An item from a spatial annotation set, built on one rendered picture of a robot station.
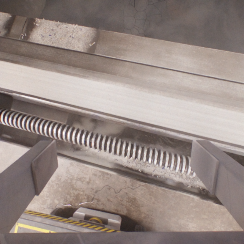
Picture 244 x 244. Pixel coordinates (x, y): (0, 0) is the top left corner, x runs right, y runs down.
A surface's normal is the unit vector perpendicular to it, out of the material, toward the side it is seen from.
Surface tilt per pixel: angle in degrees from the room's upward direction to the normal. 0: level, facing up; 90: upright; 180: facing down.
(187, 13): 13
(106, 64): 0
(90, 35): 0
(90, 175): 0
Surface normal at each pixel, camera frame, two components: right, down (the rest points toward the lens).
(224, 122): -0.24, 0.44
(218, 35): -0.26, -0.17
